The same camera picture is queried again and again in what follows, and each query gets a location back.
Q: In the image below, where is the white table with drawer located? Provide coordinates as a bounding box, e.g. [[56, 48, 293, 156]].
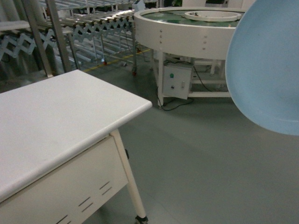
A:
[[0, 70, 152, 224]]

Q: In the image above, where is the round white conveyor table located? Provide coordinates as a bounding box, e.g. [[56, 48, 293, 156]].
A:
[[134, 7, 245, 106]]

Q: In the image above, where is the white control box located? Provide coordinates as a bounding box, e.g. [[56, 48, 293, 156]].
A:
[[163, 63, 193, 99]]

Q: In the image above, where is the light blue oval tray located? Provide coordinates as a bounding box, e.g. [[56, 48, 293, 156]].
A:
[[226, 0, 299, 135]]

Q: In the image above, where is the expandable roller conveyor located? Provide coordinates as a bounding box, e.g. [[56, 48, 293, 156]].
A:
[[0, 0, 139, 77]]

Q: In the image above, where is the black power cable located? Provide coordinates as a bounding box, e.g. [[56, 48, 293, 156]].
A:
[[157, 88, 194, 111]]

